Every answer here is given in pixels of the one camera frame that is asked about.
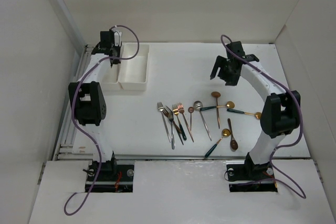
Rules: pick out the white divided utensil tray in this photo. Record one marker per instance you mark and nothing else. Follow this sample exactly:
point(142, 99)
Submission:
point(129, 75)

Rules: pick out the silver fork lower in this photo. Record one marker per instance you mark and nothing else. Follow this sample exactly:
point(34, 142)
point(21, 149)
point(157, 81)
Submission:
point(171, 132)

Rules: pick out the gold spoon green handle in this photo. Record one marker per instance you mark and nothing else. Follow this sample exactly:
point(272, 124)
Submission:
point(228, 105)
point(225, 133)
point(257, 115)

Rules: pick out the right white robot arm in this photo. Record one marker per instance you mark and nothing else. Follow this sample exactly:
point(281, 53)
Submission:
point(280, 115)

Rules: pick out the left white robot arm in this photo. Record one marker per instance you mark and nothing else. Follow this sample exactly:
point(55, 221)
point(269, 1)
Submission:
point(88, 106)

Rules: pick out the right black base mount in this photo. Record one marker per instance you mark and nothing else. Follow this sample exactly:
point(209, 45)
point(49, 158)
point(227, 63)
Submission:
point(245, 178)

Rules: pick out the silver fork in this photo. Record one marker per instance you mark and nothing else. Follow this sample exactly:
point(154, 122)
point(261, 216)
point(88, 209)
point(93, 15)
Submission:
point(160, 108)
point(171, 132)

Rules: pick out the aluminium rail frame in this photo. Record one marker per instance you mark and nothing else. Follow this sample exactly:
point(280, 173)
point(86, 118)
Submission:
point(66, 130)

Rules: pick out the silver spoon long handle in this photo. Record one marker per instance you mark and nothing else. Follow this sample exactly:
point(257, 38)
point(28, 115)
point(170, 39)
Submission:
point(198, 106)

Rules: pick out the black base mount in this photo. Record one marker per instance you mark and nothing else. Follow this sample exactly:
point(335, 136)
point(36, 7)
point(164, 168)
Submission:
point(114, 178)
point(245, 178)

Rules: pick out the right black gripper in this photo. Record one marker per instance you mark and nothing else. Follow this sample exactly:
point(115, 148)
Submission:
point(220, 62)

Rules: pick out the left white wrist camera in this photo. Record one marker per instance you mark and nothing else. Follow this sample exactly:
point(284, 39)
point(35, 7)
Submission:
point(117, 38)

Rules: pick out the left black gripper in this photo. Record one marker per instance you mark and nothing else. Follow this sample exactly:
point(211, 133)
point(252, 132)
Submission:
point(118, 49)

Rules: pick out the rose gold fork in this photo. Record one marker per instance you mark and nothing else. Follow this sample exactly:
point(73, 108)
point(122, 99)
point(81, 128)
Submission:
point(182, 112)

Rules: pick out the dark bronze spoon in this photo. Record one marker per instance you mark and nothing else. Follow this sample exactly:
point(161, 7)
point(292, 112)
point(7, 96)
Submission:
point(233, 142)

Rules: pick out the small copper spoon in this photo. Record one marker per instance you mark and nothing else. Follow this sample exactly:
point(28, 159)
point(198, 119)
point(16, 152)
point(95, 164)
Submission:
point(190, 111)

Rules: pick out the gold fork green handle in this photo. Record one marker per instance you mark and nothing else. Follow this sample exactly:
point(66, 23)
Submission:
point(176, 113)

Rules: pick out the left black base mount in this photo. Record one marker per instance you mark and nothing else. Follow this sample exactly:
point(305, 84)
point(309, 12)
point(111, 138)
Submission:
point(114, 178)

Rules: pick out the copper spoon long handle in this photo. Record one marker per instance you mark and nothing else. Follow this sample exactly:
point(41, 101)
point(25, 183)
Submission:
point(216, 95)

